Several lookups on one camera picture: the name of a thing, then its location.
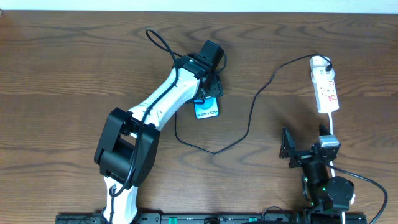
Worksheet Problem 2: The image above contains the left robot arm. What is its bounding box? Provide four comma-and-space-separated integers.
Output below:
94, 40, 225, 223

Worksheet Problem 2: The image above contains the blue Galaxy smartphone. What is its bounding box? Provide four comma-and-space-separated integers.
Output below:
194, 98, 219, 119

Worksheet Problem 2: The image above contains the white power strip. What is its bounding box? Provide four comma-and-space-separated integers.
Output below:
311, 67, 339, 114

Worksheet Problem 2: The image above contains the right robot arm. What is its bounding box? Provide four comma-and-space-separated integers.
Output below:
279, 125, 354, 223

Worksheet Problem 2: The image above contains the black right camera cable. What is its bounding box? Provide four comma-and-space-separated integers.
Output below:
326, 164, 389, 224

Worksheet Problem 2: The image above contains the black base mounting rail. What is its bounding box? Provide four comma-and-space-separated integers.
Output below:
55, 212, 368, 224

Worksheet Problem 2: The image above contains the white USB charger plug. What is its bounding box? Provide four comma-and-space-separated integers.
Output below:
310, 55, 334, 78

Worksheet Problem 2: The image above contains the black USB charging cable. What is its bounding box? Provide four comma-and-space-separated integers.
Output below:
174, 54, 333, 156

